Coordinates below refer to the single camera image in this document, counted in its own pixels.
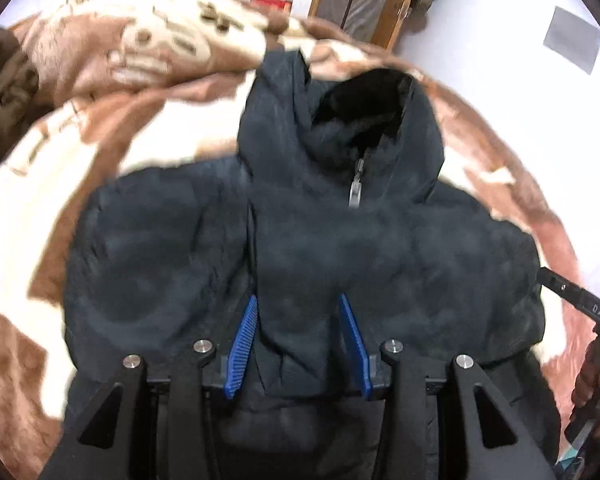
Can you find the brown quilted coat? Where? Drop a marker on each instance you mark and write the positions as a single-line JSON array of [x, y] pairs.
[[5, 105]]

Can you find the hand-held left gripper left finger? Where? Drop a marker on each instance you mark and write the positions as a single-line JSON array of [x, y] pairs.
[[241, 350]]

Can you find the black hooded jacket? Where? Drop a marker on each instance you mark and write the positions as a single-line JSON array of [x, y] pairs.
[[305, 240]]

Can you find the grey wall panel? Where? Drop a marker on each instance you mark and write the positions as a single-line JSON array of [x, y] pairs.
[[572, 40]]

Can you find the red box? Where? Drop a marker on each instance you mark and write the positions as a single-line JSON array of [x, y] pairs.
[[283, 6]]

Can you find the brown printed blanket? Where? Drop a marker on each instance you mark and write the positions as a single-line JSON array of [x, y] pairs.
[[80, 160]]

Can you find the person's right hand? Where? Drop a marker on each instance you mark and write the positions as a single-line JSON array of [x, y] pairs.
[[592, 380]]

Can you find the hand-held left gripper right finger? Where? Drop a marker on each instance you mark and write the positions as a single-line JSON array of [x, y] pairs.
[[356, 350]]

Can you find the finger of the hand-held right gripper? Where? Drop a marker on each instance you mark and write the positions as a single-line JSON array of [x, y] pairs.
[[560, 285]]

